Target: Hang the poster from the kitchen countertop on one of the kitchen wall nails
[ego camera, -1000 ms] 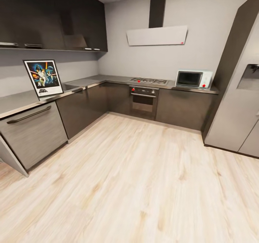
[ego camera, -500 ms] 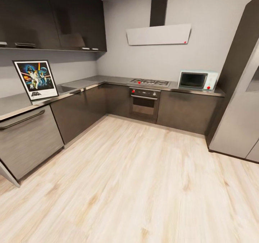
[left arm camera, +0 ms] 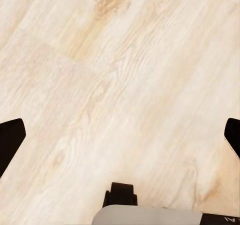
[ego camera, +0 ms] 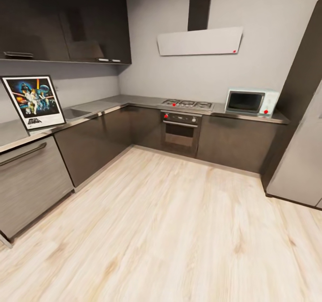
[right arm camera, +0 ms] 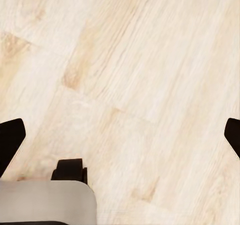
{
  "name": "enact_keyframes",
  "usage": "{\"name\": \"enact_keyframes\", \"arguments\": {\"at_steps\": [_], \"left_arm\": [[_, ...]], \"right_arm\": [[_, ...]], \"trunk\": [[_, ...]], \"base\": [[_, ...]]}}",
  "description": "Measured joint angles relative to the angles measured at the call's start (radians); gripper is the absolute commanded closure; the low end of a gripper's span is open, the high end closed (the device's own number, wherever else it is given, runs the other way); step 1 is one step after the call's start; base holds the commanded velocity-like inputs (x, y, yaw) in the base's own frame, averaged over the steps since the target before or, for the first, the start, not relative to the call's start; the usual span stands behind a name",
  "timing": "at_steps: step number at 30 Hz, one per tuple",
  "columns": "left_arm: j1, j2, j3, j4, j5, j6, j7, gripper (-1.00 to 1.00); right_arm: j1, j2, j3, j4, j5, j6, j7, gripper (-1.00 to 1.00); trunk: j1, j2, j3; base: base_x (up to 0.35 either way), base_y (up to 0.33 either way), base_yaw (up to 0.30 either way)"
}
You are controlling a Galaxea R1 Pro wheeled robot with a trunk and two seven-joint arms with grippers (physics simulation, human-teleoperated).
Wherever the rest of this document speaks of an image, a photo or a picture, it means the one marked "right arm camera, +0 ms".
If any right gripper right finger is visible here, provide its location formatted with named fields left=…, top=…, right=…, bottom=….
left=224, top=117, right=240, bottom=158

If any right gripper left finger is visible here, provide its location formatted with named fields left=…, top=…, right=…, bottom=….
left=0, top=118, right=26, bottom=178

